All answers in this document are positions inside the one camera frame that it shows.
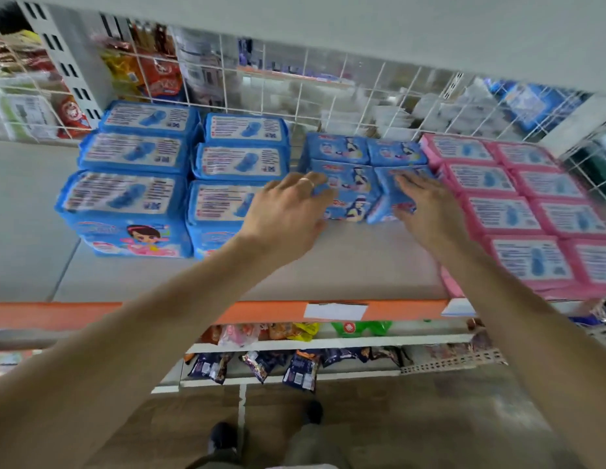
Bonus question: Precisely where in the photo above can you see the person's right hand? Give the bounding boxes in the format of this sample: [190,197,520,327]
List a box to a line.
[393,172,481,265]

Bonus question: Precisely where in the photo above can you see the person's left hand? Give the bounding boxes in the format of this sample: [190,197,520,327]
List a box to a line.
[237,172,339,268]

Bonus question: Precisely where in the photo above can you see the small blue penguin packet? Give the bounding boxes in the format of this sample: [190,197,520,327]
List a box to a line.
[368,139,429,167]
[367,165,433,225]
[301,133,371,166]
[308,160,383,223]

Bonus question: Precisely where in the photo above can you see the person's left forearm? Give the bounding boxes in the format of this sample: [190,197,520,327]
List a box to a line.
[0,236,287,469]

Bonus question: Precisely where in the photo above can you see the person's right forearm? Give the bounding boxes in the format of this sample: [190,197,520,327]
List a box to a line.
[439,239,606,469]

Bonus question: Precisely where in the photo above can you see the pile of white tissue packs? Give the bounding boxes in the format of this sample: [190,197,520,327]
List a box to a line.
[318,78,509,139]

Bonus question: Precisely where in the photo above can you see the white metal shelf board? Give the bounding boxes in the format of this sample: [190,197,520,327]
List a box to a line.
[0,137,453,304]

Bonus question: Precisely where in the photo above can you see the stack of pink packs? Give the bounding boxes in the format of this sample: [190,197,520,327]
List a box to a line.
[419,133,606,301]

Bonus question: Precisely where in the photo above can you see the white price label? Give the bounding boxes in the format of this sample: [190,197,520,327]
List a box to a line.
[303,303,370,322]
[441,298,478,318]

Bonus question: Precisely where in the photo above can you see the blue packs behind mesh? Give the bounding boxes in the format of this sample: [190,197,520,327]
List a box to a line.
[486,78,592,135]

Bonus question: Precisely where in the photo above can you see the green snack bag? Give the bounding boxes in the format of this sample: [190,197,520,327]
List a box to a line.
[331,320,394,338]

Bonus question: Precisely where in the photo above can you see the row of pink yellow snack bags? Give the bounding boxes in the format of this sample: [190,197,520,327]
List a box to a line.
[200,322,322,346]

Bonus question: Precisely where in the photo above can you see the white overhead shelf board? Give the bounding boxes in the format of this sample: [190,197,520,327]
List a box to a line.
[0,0,606,99]

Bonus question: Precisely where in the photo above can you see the beige perforated strip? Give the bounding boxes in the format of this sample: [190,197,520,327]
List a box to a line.
[400,348,508,377]

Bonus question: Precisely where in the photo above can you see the white plain shelf upright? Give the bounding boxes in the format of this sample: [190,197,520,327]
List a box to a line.
[540,95,606,159]

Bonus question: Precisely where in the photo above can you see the row of dark blue snack bags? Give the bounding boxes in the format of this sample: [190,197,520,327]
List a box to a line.
[187,347,413,392]

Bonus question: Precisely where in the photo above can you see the orange snack bags behind mesh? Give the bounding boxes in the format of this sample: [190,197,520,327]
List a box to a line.
[137,53,185,99]

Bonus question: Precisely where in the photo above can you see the stack of large blue packs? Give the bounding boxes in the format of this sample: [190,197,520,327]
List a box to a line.
[55,100,291,260]

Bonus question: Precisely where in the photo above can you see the person's black right shoe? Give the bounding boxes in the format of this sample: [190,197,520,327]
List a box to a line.
[303,400,325,426]

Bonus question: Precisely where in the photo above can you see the person's black shoe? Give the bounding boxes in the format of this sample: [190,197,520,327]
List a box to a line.
[207,422,240,456]
[303,400,325,426]

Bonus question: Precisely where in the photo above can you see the yellow snack bag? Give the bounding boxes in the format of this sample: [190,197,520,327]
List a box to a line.
[100,49,146,95]

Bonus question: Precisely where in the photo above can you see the red and white snack bag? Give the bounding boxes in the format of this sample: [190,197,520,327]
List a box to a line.
[56,95,94,139]

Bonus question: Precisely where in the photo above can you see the person's grey trousers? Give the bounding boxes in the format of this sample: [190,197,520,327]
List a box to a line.
[185,424,354,469]

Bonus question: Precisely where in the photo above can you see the person's black left shoe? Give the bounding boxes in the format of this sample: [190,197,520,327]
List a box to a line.
[207,422,240,456]

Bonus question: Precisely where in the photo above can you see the white perforated shelf upright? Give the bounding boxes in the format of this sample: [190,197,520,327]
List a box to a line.
[19,0,107,128]

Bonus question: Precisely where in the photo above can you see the white wire mesh panel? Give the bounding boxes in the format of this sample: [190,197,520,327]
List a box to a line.
[0,14,606,203]

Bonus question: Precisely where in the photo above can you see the orange shelf price rail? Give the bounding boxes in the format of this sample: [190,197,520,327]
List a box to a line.
[0,299,476,333]

